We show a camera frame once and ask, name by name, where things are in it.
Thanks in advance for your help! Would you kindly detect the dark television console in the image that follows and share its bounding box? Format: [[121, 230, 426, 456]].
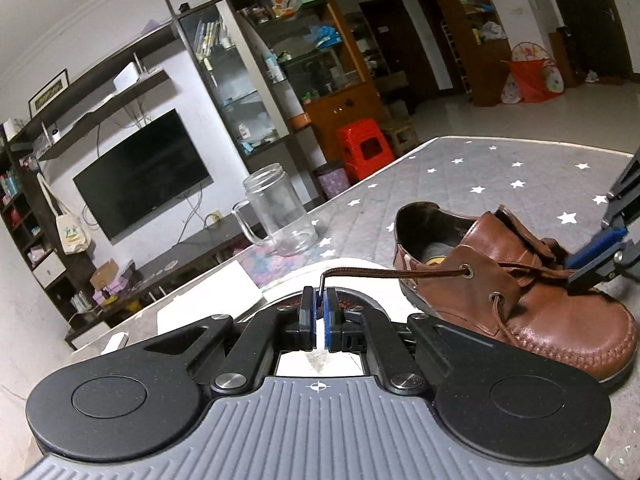
[[65, 210, 262, 347]]

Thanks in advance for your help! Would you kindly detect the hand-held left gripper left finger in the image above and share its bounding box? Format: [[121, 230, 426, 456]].
[[142, 285, 318, 394]]

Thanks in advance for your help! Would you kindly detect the framed wall picture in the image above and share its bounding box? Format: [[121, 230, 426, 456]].
[[28, 68, 69, 118]]

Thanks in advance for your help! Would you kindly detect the round black induction cooktop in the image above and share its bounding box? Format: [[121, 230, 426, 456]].
[[272, 285, 388, 322]]

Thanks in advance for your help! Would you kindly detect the dark wooden door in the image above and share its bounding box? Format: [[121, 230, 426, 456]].
[[359, 0, 418, 92]]

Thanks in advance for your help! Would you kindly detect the dark cubby shelf unit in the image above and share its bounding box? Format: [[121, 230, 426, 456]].
[[0, 125, 96, 321]]

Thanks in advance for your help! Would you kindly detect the wooden glass display cabinet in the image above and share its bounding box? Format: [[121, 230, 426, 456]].
[[170, 0, 392, 173]]

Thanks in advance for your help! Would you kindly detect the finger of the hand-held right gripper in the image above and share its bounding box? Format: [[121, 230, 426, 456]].
[[566, 241, 640, 297], [564, 147, 640, 269]]

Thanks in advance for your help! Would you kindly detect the lined paper notebook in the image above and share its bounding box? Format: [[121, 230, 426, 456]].
[[156, 260, 266, 335]]

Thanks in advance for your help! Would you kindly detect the red play tent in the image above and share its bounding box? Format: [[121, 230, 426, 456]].
[[501, 42, 569, 106]]

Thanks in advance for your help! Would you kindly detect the white bar device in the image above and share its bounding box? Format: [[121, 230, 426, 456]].
[[102, 332, 130, 356]]

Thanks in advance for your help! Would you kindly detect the dark wall shelf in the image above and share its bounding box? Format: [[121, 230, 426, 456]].
[[37, 67, 171, 162]]

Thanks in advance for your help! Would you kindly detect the black wall television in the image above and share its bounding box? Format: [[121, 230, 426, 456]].
[[72, 108, 212, 242]]

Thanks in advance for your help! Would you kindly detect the small wooden stool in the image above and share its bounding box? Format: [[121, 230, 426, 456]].
[[382, 120, 420, 157]]

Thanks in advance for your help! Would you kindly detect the brown leather shoe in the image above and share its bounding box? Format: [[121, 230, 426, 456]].
[[392, 201, 638, 396]]

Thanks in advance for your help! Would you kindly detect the purple bin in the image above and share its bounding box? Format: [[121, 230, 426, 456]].
[[314, 161, 349, 201]]

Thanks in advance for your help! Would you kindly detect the cardboard box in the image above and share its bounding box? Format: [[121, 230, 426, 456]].
[[90, 258, 122, 292]]

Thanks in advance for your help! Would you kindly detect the white round cooktop surround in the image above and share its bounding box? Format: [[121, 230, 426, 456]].
[[260, 255, 401, 312]]

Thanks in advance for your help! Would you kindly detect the clear glass mug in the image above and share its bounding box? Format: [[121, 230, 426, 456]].
[[231, 162, 318, 258]]

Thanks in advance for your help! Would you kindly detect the brown shoelace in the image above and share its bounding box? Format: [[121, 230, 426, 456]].
[[320, 266, 576, 343]]

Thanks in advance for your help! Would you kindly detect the cream tote bag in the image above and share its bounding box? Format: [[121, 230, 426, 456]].
[[37, 172, 93, 257]]

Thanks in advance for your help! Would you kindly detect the red plastic stool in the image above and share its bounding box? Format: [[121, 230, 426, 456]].
[[336, 119, 396, 182]]

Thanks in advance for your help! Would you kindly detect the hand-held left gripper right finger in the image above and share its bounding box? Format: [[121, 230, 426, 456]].
[[322, 287, 498, 393]]

